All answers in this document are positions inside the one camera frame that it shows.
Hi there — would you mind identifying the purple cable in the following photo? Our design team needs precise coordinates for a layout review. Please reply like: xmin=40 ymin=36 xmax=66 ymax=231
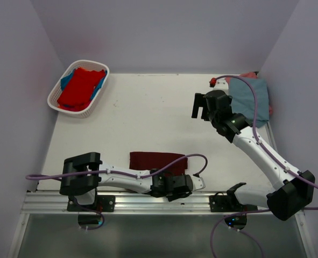
xmin=211 ymin=75 xmax=318 ymax=258
xmin=25 ymin=153 xmax=209 ymax=231

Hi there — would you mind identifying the dark maroon t shirt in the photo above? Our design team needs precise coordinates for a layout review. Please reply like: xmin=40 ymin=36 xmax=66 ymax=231
xmin=129 ymin=152 xmax=188 ymax=176

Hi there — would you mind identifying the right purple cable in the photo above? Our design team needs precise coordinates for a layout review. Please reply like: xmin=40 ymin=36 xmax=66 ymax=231
xmin=211 ymin=75 xmax=318 ymax=258

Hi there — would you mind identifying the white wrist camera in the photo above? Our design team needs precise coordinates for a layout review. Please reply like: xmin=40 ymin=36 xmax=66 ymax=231
xmin=209 ymin=78 xmax=229 ymax=95
xmin=191 ymin=176 xmax=206 ymax=191

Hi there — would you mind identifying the blue t shirt in basket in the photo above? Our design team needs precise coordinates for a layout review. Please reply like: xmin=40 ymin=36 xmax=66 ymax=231
xmin=60 ymin=70 xmax=107 ymax=101

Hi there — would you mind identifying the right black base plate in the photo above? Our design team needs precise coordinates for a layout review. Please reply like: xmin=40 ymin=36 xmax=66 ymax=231
xmin=209 ymin=194 xmax=258 ymax=212

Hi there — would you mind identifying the folded pink t shirt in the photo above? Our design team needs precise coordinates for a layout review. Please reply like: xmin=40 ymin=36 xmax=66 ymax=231
xmin=224 ymin=71 xmax=273 ymax=115

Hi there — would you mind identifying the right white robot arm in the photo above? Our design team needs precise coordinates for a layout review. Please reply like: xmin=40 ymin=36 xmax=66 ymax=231
xmin=192 ymin=90 xmax=315 ymax=221

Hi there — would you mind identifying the bright red t shirt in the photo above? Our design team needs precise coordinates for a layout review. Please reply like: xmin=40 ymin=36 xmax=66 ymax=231
xmin=56 ymin=67 xmax=106 ymax=109

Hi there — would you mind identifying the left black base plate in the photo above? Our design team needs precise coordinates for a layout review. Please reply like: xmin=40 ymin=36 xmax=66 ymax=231
xmin=67 ymin=195 xmax=116 ymax=212

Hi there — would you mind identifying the folded grey-blue t shirt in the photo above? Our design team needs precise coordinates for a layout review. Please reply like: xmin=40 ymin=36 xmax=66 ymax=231
xmin=228 ymin=76 xmax=270 ymax=128

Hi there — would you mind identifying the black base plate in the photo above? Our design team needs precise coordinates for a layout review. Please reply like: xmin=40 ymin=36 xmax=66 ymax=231
xmin=67 ymin=195 xmax=116 ymax=212
xmin=209 ymin=194 xmax=258 ymax=212

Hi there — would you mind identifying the aluminium mounting rail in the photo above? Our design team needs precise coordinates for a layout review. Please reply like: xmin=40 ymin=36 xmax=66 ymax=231
xmin=20 ymin=190 xmax=305 ymax=215

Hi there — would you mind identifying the white plastic laundry basket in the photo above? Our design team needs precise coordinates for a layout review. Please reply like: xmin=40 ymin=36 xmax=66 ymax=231
xmin=47 ymin=60 xmax=110 ymax=118

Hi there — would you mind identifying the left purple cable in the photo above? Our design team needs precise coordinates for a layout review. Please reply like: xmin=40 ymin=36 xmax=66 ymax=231
xmin=25 ymin=153 xmax=209 ymax=231

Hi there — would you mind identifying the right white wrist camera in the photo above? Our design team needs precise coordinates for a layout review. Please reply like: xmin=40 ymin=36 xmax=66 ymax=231
xmin=209 ymin=78 xmax=229 ymax=95

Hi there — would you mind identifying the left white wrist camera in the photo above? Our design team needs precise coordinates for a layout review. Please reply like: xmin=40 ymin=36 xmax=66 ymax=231
xmin=191 ymin=176 xmax=206 ymax=191

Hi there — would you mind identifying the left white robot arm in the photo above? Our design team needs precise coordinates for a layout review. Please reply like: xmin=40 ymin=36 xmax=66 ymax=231
xmin=59 ymin=152 xmax=194 ymax=211

